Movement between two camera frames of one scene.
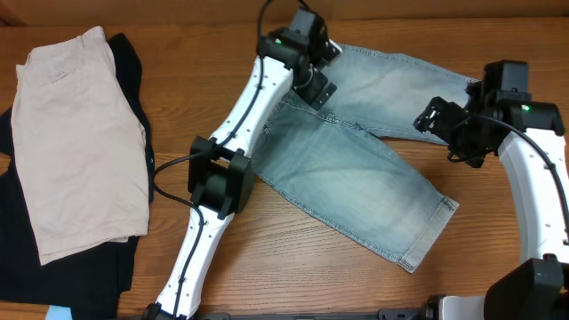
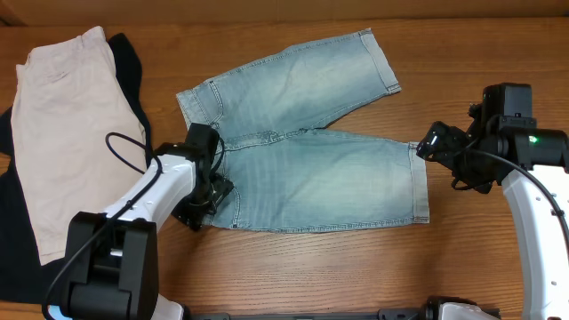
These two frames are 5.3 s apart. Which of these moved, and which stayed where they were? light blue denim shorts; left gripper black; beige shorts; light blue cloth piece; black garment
Moved: left gripper black; light blue denim shorts
Stayed: black garment; light blue cloth piece; beige shorts
